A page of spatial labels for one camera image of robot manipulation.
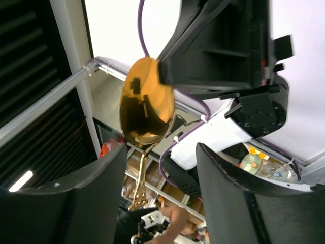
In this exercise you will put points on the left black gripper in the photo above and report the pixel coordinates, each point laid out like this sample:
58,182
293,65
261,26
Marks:
223,45

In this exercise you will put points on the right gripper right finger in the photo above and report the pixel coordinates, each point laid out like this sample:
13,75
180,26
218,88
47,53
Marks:
244,208

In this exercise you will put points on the gold spoon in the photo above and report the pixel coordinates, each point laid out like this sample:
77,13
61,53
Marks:
146,115

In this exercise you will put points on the person forearm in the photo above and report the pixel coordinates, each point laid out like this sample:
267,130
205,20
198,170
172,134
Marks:
178,218

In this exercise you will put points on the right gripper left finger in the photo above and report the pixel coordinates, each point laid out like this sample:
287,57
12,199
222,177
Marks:
81,207

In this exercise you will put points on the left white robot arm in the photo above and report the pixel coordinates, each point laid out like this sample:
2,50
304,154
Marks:
301,135

